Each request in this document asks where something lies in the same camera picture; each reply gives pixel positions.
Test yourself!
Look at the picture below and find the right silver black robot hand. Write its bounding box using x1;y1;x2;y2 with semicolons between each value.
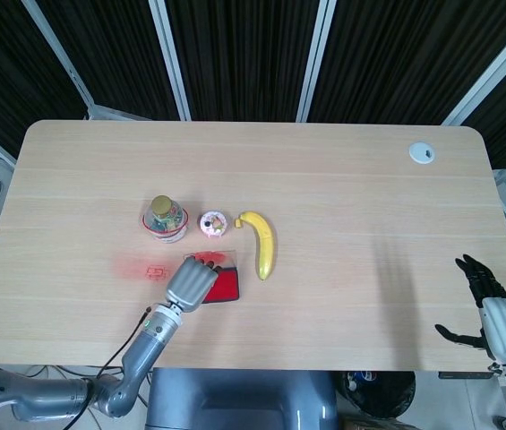
434;254;506;365

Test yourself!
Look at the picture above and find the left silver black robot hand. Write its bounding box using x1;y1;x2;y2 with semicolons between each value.
164;253;225;314

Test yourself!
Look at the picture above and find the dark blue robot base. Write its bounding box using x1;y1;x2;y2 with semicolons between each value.
144;367;339;430

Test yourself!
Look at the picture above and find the red ink pad clear lid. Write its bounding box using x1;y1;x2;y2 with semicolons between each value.
183;249;241;305

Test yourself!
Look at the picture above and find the black desk control box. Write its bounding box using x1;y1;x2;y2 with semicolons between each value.
438;371;495;381

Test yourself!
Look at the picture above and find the clear bottle with gold cap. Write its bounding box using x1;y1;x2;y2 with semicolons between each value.
139;194;190;245

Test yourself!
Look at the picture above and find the yellow banana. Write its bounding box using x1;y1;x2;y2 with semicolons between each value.
234;211;274;281

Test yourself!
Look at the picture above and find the black waste bin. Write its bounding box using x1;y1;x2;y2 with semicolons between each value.
339;370;416;422

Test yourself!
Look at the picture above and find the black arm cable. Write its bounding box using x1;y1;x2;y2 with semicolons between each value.
73;305;153;416

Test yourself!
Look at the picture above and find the white round cable grommet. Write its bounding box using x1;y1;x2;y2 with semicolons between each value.
408;142;438;166

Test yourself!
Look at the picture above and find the white partition post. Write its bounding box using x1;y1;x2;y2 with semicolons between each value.
148;0;192;122
21;0;97;120
296;0;338;123
441;20;506;127

